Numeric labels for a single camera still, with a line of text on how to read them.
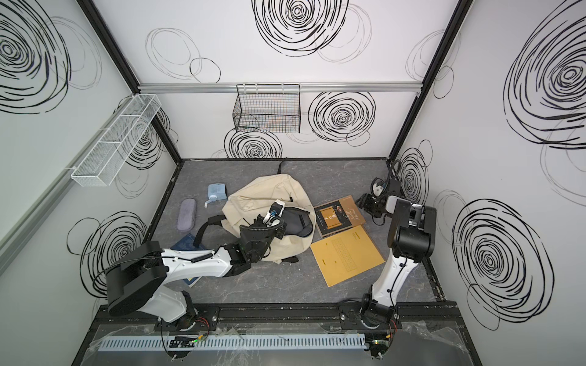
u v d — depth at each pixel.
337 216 0.97
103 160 0.74
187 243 0.89
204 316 0.74
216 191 1.02
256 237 0.59
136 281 0.42
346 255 0.88
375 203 0.88
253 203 0.91
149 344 0.70
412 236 0.52
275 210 0.65
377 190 0.93
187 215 0.96
